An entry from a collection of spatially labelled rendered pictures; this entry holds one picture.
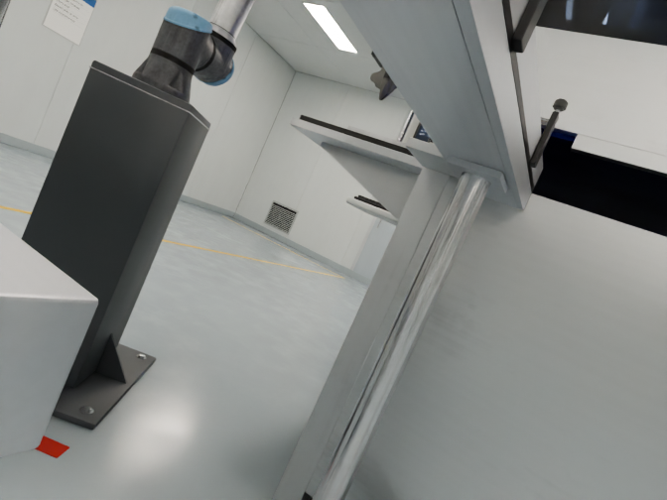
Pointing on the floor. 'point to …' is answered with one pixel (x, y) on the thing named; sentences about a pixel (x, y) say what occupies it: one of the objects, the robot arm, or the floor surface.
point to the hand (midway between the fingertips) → (384, 95)
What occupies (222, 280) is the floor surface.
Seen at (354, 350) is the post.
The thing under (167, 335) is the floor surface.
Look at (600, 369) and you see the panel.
